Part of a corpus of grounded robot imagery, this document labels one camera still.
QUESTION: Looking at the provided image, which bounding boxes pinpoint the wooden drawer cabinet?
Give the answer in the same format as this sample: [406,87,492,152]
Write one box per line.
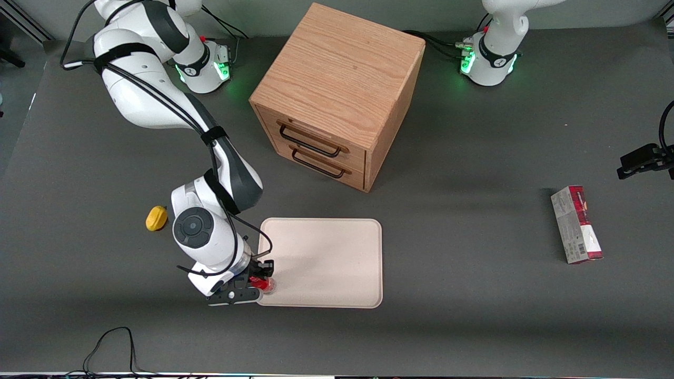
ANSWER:
[249,3,426,193]

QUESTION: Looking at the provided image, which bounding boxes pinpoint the thin black table cable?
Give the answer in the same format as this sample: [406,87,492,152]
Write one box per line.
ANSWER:
[63,326,158,377]

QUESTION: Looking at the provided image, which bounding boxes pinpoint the short black drawer handle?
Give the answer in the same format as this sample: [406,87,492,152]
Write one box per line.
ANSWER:
[289,146,351,179]

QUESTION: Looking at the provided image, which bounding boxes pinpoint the grey and red carton box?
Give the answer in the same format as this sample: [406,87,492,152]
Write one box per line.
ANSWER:
[550,185,604,264]

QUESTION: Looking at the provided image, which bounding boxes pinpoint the black base cables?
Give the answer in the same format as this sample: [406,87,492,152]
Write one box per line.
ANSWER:
[200,5,251,67]
[403,13,493,59]

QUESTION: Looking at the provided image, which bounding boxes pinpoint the black left base cables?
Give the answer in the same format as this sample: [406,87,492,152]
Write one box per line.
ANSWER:
[403,13,493,59]

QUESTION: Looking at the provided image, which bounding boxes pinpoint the long aluminium frame rail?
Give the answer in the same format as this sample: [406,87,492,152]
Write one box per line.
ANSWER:
[0,7,54,44]

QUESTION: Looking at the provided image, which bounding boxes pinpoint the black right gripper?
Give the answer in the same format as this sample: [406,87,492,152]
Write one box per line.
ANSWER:
[223,260,275,295]

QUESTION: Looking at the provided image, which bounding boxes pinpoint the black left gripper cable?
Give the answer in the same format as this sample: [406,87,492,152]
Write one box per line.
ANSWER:
[658,100,674,153]

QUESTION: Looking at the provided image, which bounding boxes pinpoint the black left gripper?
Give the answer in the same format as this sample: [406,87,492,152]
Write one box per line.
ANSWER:
[617,143,674,181]

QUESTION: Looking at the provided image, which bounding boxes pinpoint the beige plastic tray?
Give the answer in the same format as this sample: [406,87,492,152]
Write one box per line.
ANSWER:
[254,217,383,309]

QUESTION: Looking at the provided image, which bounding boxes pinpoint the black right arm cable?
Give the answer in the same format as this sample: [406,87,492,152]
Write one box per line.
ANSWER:
[61,0,274,278]

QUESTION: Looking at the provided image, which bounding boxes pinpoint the yellow lemon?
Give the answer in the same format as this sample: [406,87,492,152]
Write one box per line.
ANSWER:
[146,206,169,232]

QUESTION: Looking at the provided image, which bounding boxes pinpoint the black right base cables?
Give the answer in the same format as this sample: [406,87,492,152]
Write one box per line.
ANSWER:
[200,5,251,67]

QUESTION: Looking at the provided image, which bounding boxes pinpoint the red coke bottle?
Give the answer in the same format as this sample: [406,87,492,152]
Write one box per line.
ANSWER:
[251,275,276,296]

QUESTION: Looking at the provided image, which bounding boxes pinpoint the black stand leg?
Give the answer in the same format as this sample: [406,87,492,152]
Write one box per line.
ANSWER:
[0,46,26,68]

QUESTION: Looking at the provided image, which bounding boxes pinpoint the long black drawer handle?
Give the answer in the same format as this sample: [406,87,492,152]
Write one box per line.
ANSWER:
[277,121,349,158]

